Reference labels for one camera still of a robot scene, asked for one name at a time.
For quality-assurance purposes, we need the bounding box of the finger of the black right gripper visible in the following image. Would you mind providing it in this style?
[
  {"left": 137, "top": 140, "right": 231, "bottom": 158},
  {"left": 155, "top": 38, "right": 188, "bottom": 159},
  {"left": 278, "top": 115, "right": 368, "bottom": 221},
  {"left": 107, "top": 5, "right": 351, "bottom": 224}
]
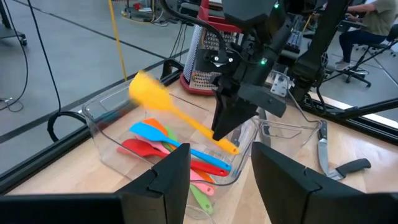
[
  {"left": 213, "top": 93, "right": 259, "bottom": 141},
  {"left": 211, "top": 93, "right": 222, "bottom": 134}
]

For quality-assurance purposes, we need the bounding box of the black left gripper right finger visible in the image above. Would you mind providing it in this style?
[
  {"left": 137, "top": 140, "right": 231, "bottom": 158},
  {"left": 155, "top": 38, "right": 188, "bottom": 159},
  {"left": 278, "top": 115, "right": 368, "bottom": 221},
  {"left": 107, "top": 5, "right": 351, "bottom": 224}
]
[{"left": 251, "top": 141, "right": 366, "bottom": 224}]

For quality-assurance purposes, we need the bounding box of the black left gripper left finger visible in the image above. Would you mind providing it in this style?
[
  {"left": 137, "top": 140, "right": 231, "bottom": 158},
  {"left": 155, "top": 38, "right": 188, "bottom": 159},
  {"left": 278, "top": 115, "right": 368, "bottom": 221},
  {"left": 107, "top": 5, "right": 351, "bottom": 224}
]
[{"left": 114, "top": 142, "right": 192, "bottom": 224}]

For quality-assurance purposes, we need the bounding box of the black-handled kitchen knife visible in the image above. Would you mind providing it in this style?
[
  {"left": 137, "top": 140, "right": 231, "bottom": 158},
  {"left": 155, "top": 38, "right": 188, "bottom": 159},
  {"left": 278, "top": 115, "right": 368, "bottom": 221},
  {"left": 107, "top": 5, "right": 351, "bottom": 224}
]
[
  {"left": 317, "top": 120, "right": 373, "bottom": 182},
  {"left": 231, "top": 128, "right": 250, "bottom": 147}
]

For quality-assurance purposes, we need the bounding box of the green silicone spatula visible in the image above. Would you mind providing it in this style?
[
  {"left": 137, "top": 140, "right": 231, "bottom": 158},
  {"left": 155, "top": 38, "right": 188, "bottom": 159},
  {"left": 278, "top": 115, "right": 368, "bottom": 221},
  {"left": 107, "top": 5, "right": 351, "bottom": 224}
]
[{"left": 163, "top": 125, "right": 215, "bottom": 216}]

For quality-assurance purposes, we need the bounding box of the pink silicone spatula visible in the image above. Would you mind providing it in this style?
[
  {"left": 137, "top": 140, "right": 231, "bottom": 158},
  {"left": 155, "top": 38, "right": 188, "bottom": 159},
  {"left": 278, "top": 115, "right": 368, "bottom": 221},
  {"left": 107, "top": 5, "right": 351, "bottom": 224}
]
[{"left": 116, "top": 135, "right": 216, "bottom": 197}]

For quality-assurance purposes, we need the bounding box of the red silicone spatula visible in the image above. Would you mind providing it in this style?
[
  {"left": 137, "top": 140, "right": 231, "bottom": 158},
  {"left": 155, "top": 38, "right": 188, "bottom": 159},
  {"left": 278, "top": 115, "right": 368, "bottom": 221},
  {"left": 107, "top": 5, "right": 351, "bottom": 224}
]
[{"left": 120, "top": 138, "right": 230, "bottom": 177}]

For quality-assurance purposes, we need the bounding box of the orange silicone spatula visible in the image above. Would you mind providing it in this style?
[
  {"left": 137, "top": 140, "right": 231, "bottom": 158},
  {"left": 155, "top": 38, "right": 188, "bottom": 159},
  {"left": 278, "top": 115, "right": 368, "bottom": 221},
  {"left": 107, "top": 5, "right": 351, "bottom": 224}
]
[{"left": 142, "top": 117, "right": 216, "bottom": 184}]

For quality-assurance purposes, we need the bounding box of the blue silicone spatula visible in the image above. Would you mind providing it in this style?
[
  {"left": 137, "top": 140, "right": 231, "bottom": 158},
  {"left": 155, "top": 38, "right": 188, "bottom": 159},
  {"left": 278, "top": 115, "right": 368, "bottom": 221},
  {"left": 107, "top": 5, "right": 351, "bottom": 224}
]
[{"left": 129, "top": 121, "right": 233, "bottom": 172}]

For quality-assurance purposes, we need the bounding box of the yellow silicone spatula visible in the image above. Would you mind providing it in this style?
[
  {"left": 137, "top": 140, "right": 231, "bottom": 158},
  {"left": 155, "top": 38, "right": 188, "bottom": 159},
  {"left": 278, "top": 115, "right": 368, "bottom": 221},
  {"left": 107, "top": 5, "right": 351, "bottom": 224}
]
[{"left": 128, "top": 70, "right": 240, "bottom": 156}]

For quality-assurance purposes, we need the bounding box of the red metal box grater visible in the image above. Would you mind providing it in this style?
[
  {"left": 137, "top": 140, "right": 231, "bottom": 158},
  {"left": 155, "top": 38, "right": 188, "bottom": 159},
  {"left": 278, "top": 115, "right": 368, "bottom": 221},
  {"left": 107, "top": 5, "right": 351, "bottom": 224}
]
[{"left": 179, "top": 0, "right": 247, "bottom": 96}]

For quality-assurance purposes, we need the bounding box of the backlit black keyboard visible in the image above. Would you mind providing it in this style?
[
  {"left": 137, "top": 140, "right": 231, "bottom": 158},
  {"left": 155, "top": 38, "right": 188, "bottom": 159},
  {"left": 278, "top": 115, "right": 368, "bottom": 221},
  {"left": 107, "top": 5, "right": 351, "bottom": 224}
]
[{"left": 285, "top": 18, "right": 308, "bottom": 54}]

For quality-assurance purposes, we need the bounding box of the clear plastic bin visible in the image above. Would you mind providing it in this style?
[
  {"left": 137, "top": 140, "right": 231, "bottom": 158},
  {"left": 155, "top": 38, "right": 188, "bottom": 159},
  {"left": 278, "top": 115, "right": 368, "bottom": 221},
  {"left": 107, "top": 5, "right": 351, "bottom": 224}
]
[
  {"left": 252, "top": 107, "right": 323, "bottom": 162},
  {"left": 81, "top": 77, "right": 261, "bottom": 224}
]

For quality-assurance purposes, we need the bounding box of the black office chair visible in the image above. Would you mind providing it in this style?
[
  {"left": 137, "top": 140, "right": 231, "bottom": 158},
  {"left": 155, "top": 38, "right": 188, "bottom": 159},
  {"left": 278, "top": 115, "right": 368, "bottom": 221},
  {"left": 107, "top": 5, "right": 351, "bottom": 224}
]
[{"left": 323, "top": 23, "right": 398, "bottom": 88}]

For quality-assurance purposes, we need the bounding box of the person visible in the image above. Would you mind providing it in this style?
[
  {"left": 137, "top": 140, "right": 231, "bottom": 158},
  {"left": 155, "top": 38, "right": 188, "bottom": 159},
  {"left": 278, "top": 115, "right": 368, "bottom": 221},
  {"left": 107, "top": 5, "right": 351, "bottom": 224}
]
[{"left": 335, "top": 0, "right": 398, "bottom": 72}]

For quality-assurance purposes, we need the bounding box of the grey cart base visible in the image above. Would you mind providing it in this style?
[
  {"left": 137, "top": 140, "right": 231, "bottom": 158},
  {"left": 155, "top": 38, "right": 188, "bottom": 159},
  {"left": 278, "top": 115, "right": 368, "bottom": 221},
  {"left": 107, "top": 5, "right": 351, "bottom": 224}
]
[{"left": 0, "top": 0, "right": 28, "bottom": 47}]

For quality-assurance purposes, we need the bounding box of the grey metal bracket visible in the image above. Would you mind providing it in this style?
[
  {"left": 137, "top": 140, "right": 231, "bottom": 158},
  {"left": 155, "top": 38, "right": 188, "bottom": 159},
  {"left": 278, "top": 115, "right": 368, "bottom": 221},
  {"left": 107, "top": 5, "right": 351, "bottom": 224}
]
[{"left": 269, "top": 72, "right": 292, "bottom": 98}]

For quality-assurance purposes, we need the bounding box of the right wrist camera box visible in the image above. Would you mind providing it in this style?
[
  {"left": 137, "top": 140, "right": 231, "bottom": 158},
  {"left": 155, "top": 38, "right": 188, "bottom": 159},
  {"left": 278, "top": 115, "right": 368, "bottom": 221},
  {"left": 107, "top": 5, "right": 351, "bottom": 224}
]
[{"left": 195, "top": 47, "right": 235, "bottom": 76}]

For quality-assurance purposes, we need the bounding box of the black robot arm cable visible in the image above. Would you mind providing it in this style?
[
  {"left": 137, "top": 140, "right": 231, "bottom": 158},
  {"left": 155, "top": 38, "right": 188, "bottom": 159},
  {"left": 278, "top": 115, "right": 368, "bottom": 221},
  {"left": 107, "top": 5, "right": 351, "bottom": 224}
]
[{"left": 159, "top": 0, "right": 230, "bottom": 60}]

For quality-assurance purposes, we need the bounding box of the yellow cable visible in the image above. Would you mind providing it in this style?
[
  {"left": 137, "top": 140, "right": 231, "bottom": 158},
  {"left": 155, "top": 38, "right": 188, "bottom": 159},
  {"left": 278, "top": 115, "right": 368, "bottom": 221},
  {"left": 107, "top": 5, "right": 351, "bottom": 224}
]
[{"left": 107, "top": 0, "right": 129, "bottom": 82}]

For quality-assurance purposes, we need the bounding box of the coiled black cable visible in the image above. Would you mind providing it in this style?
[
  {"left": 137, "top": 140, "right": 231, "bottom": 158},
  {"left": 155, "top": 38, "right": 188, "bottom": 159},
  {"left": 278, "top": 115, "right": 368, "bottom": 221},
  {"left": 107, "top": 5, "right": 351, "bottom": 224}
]
[{"left": 26, "top": 0, "right": 88, "bottom": 143}]

